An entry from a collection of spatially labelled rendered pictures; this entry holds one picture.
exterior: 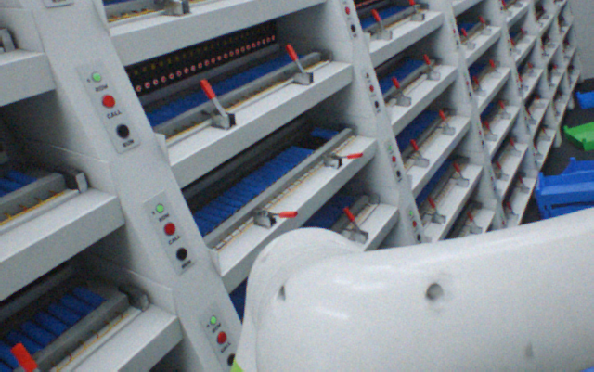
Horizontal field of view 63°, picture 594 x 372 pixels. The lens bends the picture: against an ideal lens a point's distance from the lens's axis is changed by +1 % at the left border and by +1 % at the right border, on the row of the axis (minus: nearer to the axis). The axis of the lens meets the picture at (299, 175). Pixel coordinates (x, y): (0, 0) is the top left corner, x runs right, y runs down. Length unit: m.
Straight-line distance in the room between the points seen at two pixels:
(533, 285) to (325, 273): 0.11
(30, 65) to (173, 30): 0.23
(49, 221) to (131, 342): 0.20
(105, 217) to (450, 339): 0.52
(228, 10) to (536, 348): 0.75
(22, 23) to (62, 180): 0.20
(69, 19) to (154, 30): 0.13
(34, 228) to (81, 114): 0.15
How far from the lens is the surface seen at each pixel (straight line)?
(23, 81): 0.67
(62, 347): 0.74
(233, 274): 0.82
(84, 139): 0.69
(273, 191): 0.96
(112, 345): 0.74
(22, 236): 0.66
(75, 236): 0.67
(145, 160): 0.72
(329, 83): 1.10
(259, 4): 0.98
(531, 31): 3.22
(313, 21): 1.22
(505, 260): 0.29
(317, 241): 0.36
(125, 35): 0.75
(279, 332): 0.26
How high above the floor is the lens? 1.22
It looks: 16 degrees down
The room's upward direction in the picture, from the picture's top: 21 degrees counter-clockwise
